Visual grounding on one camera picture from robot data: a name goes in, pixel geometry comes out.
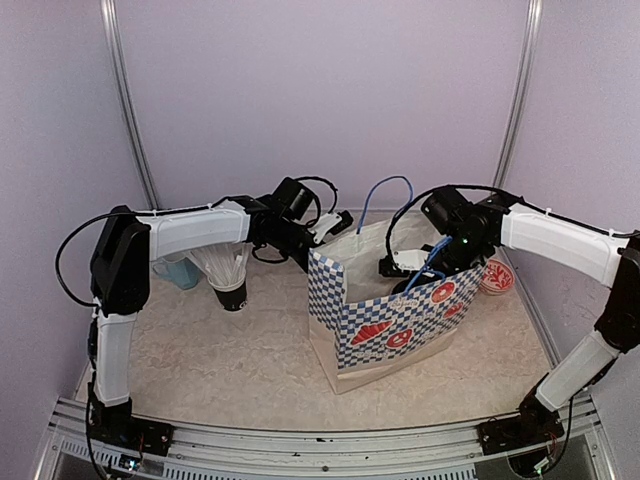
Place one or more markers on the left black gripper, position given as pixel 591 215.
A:
pixel 304 264

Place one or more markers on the checkered paper takeout bag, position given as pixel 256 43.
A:
pixel 362 332

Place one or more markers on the black plastic cup lid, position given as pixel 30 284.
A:
pixel 406 284

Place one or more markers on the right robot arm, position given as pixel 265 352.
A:
pixel 502 219

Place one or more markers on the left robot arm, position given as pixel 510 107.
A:
pixel 130 241

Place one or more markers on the red patterned small bowl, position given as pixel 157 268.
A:
pixel 498 278

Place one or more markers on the bundle of wrapped white straws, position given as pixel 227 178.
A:
pixel 224 265

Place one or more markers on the black paper cup with straws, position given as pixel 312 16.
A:
pixel 233 297

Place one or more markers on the light blue ceramic mug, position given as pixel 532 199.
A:
pixel 178 269

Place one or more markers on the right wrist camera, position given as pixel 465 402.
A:
pixel 402 263

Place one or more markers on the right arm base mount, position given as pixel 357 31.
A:
pixel 532 424

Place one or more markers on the aluminium front rail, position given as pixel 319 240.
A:
pixel 446 451

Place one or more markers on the right aluminium corner post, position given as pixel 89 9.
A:
pixel 523 76

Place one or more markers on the aluminium corner post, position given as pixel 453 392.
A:
pixel 114 42
pixel 523 76

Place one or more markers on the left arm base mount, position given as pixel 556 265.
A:
pixel 117 426

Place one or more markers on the left aluminium corner post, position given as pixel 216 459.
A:
pixel 114 42

